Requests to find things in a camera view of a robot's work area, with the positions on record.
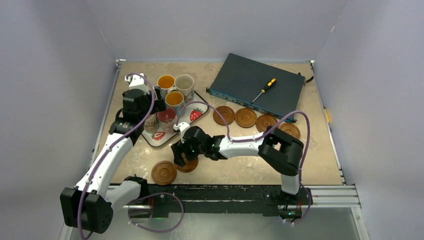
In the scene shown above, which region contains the wooden coaster five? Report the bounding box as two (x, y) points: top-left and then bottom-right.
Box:
(174, 156), (199, 173)

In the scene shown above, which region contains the wooden coaster six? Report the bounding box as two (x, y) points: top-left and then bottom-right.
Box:
(151, 160), (177, 186)

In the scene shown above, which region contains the cream white mug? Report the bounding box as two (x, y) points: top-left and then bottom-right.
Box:
(174, 74), (195, 103)

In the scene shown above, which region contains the wooden coaster one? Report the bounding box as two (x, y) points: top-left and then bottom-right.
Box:
(212, 105), (235, 126)

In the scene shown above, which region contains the wooden coaster two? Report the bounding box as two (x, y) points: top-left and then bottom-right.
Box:
(234, 108), (257, 128)

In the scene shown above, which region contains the wooden coaster three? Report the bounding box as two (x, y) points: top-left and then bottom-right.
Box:
(255, 114), (278, 132)

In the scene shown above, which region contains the wooden coaster four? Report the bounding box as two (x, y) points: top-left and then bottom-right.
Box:
(278, 122), (301, 140)

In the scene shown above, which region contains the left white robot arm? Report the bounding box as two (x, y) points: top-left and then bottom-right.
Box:
(60, 86), (166, 234)

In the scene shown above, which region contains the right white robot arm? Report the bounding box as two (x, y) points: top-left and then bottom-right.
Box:
(171, 126), (304, 204)

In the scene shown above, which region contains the pink inside dark mug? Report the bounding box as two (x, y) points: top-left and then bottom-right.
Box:
(157, 106), (178, 134)

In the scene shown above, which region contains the blue mug orange inside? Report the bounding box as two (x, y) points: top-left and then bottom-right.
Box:
(165, 91), (185, 117)

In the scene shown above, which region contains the beige cream mug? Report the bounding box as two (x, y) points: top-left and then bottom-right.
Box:
(143, 113), (159, 134)

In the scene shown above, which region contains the white floral mug orange inside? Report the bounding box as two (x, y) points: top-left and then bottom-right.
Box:
(157, 75), (175, 99)

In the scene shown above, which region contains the white strawberry tray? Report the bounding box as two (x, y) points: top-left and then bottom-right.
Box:
(141, 92), (209, 148)

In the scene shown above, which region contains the yellow black screwdriver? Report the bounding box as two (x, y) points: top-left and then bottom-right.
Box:
(251, 78), (277, 104)

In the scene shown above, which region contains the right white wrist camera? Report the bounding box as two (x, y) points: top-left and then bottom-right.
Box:
(173, 122), (190, 143)

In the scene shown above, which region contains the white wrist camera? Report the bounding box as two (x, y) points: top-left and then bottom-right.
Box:
(124, 74), (150, 94)
(173, 122), (190, 143)

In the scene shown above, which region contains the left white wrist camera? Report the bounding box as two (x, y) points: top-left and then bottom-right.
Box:
(124, 74), (150, 94)

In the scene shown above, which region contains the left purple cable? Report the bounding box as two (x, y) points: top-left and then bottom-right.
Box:
(76, 72), (185, 240)

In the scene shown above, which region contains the dark blue network switch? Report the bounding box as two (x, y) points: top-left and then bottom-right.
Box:
(206, 53), (305, 119)

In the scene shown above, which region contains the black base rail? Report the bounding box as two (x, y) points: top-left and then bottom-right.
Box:
(129, 184), (314, 219)

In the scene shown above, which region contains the black cable behind switch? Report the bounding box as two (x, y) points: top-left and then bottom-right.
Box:
(298, 72), (315, 86)

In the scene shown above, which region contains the aluminium frame rail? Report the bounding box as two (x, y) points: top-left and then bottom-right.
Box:
(278, 185), (362, 210)

